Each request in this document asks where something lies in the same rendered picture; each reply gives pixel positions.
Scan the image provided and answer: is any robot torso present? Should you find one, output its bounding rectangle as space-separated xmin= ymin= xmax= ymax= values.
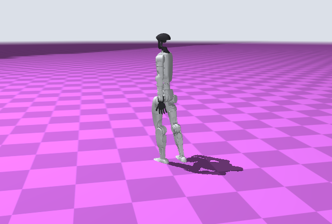
xmin=156 ymin=51 xmax=173 ymax=102

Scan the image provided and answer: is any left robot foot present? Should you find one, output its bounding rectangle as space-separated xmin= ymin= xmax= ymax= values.
xmin=154 ymin=158 xmax=169 ymax=164

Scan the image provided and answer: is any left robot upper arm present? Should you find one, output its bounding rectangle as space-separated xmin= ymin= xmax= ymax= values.
xmin=155 ymin=54 xmax=165 ymax=80

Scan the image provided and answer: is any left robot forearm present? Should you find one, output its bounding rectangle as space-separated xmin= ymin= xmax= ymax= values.
xmin=156 ymin=76 xmax=164 ymax=101

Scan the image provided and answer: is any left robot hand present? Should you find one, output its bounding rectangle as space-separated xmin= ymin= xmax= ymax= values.
xmin=156 ymin=97 xmax=167 ymax=114

